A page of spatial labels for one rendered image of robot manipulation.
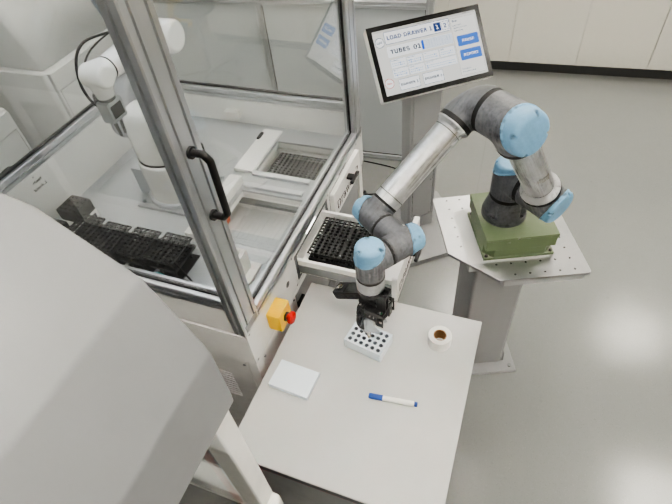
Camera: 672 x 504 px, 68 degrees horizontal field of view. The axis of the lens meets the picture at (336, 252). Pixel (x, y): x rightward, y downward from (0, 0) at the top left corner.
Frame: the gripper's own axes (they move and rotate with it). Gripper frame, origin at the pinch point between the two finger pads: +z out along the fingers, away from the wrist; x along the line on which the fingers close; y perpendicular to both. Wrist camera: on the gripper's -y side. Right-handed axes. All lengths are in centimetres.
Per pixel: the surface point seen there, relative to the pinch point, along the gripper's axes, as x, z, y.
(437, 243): 116, 83, -22
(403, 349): 3.9, 10.4, 10.0
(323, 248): 20.6, -0.6, -27.9
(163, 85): -20, -81, -25
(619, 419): 58, 87, 84
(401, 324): 11.8, 10.4, 5.4
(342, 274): 13.4, -0.9, -16.2
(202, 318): -25.5, -11.5, -37.7
